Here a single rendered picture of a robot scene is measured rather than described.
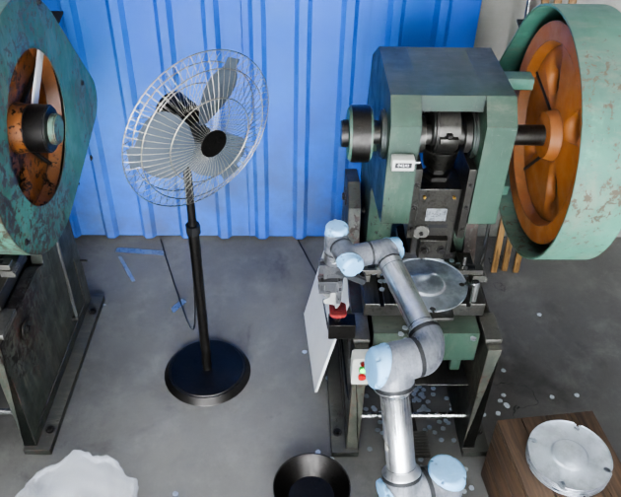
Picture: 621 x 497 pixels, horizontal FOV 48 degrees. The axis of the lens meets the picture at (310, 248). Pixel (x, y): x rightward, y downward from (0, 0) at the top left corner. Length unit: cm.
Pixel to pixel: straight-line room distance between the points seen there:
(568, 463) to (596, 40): 141
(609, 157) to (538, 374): 159
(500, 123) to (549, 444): 117
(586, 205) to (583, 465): 99
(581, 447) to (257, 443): 126
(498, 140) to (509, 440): 111
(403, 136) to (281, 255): 182
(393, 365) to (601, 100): 92
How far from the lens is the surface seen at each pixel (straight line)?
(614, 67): 217
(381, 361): 195
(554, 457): 271
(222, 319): 354
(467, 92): 229
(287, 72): 347
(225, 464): 301
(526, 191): 269
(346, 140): 230
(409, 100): 222
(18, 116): 243
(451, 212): 246
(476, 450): 310
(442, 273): 266
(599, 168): 211
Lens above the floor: 249
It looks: 39 degrees down
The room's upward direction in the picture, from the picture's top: 2 degrees clockwise
